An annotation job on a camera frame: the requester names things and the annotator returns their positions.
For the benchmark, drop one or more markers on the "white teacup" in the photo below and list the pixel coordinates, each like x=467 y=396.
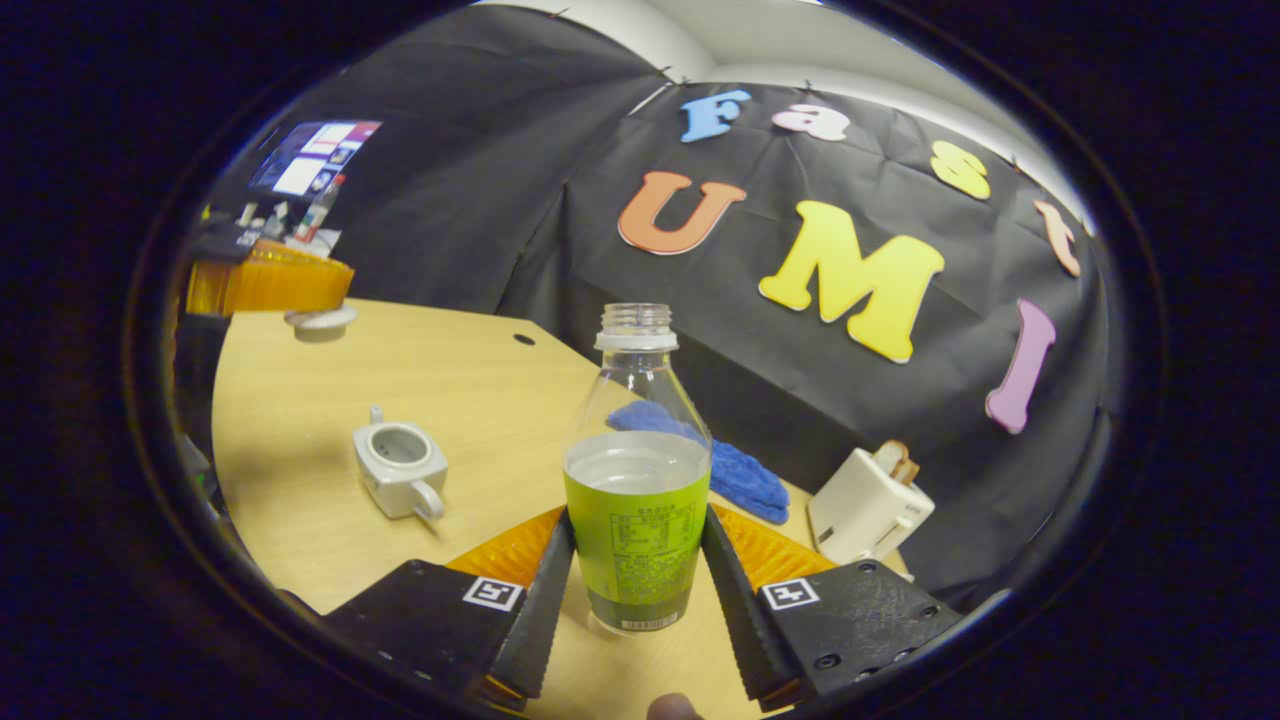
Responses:
x=395 y=480

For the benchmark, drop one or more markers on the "white side table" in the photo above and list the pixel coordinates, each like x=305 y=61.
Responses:
x=322 y=240

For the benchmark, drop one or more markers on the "red cap plastic bottle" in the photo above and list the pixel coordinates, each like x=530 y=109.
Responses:
x=320 y=210

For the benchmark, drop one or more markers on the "white toaster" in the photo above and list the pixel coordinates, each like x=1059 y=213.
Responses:
x=860 y=510

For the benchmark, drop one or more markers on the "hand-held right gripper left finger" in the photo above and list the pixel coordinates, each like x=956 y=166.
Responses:
x=530 y=610

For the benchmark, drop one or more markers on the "blue towel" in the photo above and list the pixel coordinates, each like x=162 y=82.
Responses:
x=745 y=475

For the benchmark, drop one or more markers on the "toast slice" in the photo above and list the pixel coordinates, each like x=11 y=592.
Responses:
x=898 y=462

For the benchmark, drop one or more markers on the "clear green label water bottle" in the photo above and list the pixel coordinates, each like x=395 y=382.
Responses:
x=637 y=520

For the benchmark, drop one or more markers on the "computer monitor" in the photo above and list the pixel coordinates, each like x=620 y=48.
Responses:
x=315 y=155

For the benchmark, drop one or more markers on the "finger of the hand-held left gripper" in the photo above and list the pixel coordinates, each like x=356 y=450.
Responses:
x=270 y=280
x=198 y=375

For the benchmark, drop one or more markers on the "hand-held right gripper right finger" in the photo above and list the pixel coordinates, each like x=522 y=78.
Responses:
x=745 y=620

